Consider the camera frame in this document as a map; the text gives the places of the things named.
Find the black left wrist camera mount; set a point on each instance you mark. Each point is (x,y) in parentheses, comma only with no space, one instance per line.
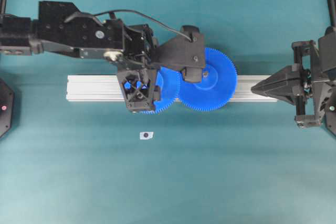
(183,52)

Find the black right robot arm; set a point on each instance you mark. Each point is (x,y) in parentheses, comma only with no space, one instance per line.
(326,49)

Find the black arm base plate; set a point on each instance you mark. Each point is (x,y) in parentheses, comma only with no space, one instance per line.
(7,103)

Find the large blue plastic gear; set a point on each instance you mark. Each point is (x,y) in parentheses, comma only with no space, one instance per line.
(215,90)

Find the small blue plastic gear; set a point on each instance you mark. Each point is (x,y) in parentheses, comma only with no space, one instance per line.
(169,83)

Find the silver aluminium extrusion rail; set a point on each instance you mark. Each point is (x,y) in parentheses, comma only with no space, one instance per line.
(106,88)

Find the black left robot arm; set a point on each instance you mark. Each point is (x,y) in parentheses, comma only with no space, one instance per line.
(63,29)

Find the white sticker with dot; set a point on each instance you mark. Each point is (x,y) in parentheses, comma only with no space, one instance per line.
(146,135)

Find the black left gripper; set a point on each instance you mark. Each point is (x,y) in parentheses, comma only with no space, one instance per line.
(132,48)

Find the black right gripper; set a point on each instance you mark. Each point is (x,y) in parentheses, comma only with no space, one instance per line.
(307,71)

